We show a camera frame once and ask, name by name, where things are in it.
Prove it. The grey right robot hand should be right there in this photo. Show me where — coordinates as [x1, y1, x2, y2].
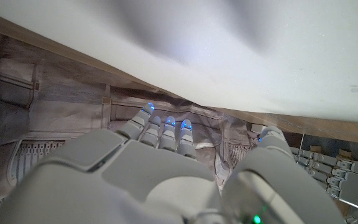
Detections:
[0, 102, 347, 224]

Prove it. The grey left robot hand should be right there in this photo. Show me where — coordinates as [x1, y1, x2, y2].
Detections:
[290, 146, 358, 224]

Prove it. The white memory foam sheet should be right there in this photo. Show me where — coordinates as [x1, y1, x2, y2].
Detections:
[0, 0, 358, 125]

